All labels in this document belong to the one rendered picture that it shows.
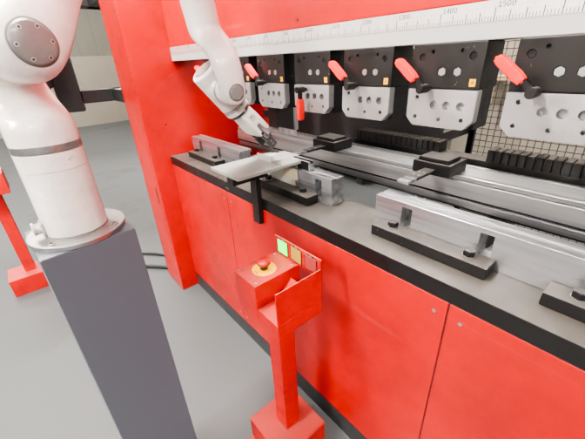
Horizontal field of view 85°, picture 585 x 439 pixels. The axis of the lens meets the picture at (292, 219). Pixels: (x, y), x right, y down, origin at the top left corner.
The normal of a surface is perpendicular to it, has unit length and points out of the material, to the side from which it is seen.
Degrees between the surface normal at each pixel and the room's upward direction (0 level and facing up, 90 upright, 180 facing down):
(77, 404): 0
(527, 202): 90
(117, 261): 90
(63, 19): 77
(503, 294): 0
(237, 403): 0
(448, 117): 90
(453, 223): 90
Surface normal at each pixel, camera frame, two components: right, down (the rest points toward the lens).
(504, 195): -0.76, 0.32
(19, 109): 0.10, -0.59
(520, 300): -0.04, -0.90
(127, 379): 0.70, 0.29
